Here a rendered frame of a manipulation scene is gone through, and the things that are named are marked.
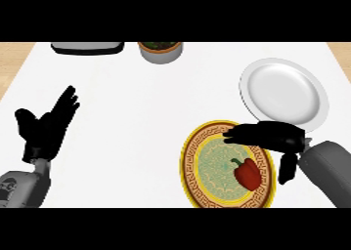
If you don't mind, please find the plain white plate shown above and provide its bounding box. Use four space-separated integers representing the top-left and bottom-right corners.
239 58 331 133

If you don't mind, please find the yellow patterned plate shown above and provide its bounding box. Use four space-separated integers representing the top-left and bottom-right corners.
180 119 278 209

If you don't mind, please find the grey pot with plant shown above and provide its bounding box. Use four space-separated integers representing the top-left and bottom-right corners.
138 42 184 65

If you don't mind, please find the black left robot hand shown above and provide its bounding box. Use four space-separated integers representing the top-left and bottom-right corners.
14 85 82 164

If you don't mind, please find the grey and black appliance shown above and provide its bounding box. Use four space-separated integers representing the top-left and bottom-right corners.
50 42 127 56

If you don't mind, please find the red bell pepper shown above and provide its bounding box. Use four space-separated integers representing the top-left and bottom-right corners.
230 157 264 192

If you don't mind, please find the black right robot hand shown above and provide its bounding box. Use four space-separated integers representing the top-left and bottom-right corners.
221 120 309 186

